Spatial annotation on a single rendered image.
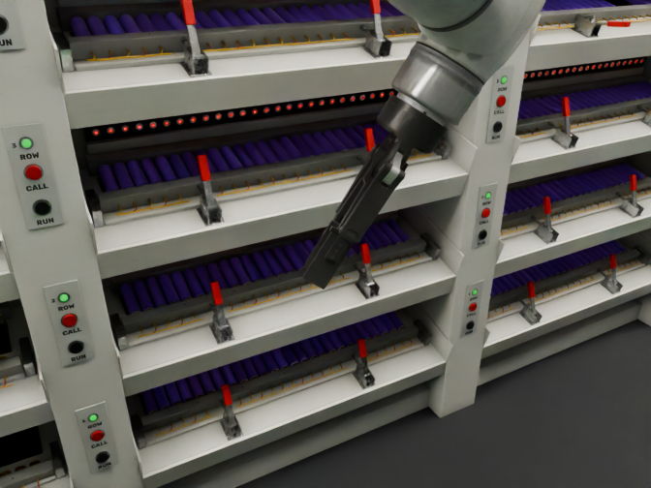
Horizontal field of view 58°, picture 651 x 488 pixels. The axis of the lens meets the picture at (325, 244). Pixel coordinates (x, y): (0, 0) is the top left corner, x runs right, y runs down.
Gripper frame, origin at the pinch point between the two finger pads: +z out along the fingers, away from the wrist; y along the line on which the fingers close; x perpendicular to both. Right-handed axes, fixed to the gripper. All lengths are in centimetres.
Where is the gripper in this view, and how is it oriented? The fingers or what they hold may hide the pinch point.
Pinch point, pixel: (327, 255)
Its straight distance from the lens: 71.4
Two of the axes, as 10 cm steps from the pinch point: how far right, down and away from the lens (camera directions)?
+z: -5.2, 8.2, 2.5
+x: -8.5, -4.9, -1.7
